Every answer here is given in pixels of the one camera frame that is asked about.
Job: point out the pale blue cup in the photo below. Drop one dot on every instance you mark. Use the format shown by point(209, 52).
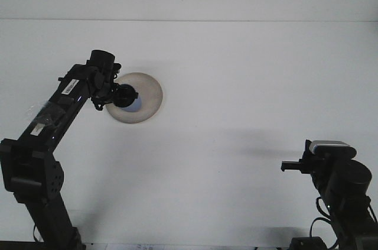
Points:
point(136, 105)

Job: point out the pale round plate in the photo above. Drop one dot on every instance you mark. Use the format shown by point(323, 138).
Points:
point(150, 93)

